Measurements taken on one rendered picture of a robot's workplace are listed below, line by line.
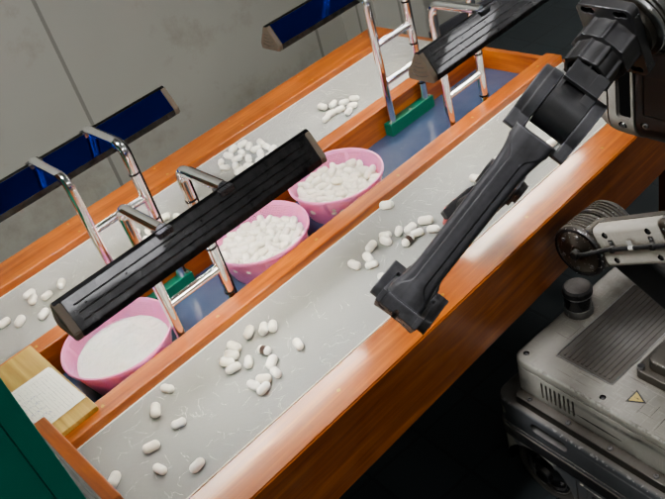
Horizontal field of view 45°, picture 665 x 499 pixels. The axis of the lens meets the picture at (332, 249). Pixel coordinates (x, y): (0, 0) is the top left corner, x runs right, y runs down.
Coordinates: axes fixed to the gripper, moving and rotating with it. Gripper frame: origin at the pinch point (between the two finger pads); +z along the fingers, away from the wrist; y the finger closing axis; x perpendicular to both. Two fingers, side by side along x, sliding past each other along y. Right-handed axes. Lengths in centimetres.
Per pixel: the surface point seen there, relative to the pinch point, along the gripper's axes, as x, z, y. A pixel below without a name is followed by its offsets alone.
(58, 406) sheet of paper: -21, 35, 81
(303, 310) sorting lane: -4.5, 21.7, 29.8
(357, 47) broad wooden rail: -61, 83, -74
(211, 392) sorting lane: -4, 21, 58
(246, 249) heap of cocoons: -25, 45, 22
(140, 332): -24, 45, 56
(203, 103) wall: -101, 184, -62
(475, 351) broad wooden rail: 25.9, 7.2, 10.2
